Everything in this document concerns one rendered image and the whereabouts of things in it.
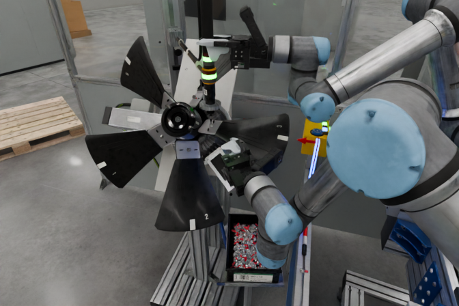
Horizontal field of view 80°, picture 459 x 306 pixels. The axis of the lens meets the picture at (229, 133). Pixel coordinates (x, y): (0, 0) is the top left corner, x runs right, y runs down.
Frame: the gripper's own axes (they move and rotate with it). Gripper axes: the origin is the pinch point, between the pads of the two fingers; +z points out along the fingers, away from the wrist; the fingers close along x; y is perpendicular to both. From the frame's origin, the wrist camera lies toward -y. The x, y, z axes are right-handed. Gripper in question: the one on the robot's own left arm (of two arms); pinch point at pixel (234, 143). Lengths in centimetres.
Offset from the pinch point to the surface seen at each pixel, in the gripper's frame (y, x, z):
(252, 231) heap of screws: 0.1, 32.9, -8.6
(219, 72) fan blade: -3.6, -16.3, 18.5
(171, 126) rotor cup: 16.4, -4.4, 12.9
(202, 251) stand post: 16, 83, 27
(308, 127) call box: -37.8, 14.7, 15.0
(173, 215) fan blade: 24.0, 17.3, -3.5
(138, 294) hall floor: 58, 112, 36
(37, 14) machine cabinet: 162, 6, 559
